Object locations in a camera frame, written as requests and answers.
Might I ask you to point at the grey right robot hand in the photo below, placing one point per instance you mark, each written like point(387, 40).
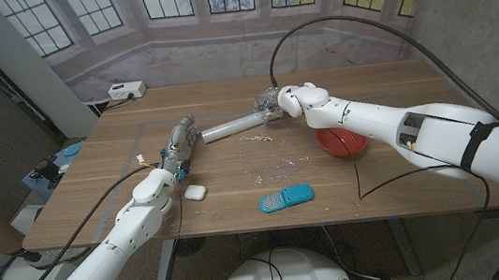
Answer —
point(266, 98)

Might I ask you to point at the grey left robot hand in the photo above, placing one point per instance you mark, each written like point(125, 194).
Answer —
point(180, 143)

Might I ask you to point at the cling film roll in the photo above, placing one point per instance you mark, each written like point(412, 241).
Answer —
point(234, 126)

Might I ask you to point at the clear cling film sheet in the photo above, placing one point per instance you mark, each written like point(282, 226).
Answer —
point(276, 165)

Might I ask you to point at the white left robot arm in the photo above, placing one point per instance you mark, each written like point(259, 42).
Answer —
point(107, 255)

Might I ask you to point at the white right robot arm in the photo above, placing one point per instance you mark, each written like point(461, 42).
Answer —
point(417, 125)

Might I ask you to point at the white airpods case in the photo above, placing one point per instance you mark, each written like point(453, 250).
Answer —
point(195, 192)

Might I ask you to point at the red bowl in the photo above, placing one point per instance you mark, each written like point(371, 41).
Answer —
point(340, 146)

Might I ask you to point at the printed window backdrop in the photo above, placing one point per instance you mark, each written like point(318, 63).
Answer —
point(203, 60)

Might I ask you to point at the white power strip box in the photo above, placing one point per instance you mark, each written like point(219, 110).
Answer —
point(127, 90)

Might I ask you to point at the black round grille object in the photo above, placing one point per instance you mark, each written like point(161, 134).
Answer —
point(189, 246)

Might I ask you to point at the blue stool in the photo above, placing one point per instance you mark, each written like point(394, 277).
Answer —
point(74, 149)

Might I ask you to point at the grey table leg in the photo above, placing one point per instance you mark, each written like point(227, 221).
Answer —
point(405, 247)
point(165, 267)

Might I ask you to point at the black device on stool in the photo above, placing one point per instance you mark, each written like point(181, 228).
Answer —
point(48, 170)

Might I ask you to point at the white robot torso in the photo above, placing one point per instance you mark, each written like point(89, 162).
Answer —
point(288, 277)

